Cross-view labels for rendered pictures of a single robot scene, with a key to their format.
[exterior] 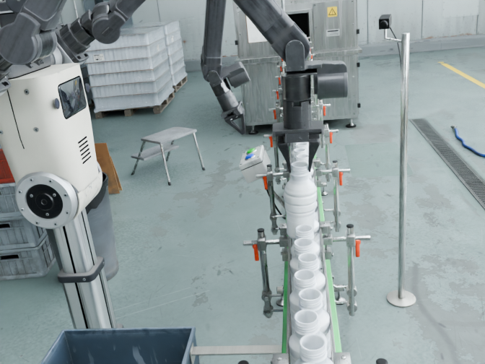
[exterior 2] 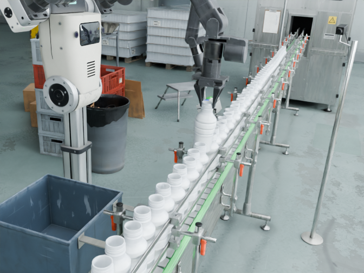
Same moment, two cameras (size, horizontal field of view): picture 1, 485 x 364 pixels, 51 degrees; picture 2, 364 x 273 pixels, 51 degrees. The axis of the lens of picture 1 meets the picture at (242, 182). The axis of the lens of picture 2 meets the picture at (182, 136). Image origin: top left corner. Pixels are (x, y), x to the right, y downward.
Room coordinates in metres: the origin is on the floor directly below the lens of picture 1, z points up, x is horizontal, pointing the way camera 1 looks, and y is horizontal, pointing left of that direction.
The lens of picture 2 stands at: (-0.16, -0.27, 1.62)
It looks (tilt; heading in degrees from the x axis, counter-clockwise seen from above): 21 degrees down; 11
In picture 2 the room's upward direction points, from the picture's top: 4 degrees clockwise
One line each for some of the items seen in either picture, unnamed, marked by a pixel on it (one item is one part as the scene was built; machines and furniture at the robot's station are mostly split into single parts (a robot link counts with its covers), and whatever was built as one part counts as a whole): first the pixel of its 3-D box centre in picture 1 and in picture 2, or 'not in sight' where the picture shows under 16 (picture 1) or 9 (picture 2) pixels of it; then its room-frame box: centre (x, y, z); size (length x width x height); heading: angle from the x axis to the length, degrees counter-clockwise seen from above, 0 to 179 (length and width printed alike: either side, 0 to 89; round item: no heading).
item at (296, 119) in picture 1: (297, 116); (210, 70); (0.99, -0.12, 1.39); 0.10 x 0.07 x 0.07; 83
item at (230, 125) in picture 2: not in sight; (225, 133); (1.29, -0.17, 1.08); 0.06 x 0.06 x 0.17
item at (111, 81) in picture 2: not in sight; (98, 79); (3.95, 1.55, 0.55); 0.61 x 0.41 x 0.22; 175
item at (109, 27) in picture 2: not in sight; (109, 30); (6.07, 2.28, 0.85); 0.36 x 0.12 x 0.27; 82
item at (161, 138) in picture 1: (164, 152); (181, 98); (4.76, 0.73, 0.21); 0.61 x 0.47 x 0.41; 46
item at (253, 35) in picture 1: (256, 27); (271, 21); (5.75, -0.33, 1.22); 0.23 x 0.03 x 0.32; 82
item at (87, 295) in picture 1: (94, 323); (78, 183); (1.30, 0.49, 0.74); 0.11 x 0.11 x 0.40; 83
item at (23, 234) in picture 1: (21, 214); (71, 115); (3.24, 1.54, 0.33); 0.61 x 0.41 x 0.22; 179
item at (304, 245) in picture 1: (305, 278); (192, 175); (0.88, -0.11, 1.08); 0.06 x 0.06 x 0.17
